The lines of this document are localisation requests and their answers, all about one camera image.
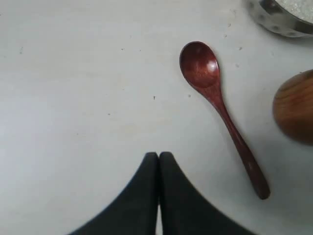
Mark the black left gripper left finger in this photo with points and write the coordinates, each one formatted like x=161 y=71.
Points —
x=134 y=210

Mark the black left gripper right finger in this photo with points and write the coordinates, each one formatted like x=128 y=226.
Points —
x=184 y=211

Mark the red-brown wooden spoon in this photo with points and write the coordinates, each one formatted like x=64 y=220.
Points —
x=200 y=68

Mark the brown wooden cup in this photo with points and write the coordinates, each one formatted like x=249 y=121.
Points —
x=293 y=107

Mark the steel bowl of rice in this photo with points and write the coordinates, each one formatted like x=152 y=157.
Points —
x=271 y=16

